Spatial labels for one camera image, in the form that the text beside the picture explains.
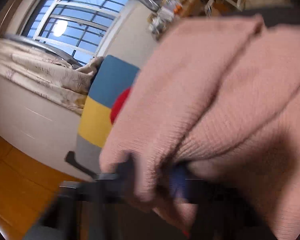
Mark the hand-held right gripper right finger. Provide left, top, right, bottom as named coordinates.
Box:
left=169, top=164, right=273, bottom=240

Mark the wooden shelf with clutter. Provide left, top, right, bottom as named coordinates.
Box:
left=147, top=0, right=208, bottom=40

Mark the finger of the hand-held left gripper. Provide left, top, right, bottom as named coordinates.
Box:
left=65, top=151, right=98, bottom=178

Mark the pink knit sweater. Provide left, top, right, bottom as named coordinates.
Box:
left=99, top=14, right=300, bottom=240

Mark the grey yellow blue headboard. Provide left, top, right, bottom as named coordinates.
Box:
left=76, top=55, right=140, bottom=175

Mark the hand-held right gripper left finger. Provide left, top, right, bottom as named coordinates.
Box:
left=57, top=159, right=137, bottom=240

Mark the window with white frame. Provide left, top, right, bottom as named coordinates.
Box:
left=20, top=0, right=135, bottom=67

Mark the dark grey bed cover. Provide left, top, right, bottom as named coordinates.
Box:
left=230, top=5, right=300, bottom=28

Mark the red garment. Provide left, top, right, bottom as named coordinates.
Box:
left=110, top=87, right=132, bottom=125

